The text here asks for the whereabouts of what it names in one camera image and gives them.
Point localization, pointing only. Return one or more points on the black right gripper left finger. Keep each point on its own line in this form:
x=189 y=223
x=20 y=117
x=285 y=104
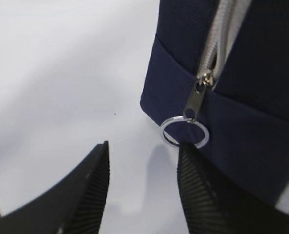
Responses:
x=75 y=205

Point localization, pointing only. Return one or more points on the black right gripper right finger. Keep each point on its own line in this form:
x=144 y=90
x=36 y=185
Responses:
x=214 y=204

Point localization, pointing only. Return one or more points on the navy blue lunch bag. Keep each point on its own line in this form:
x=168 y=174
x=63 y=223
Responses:
x=245 y=44

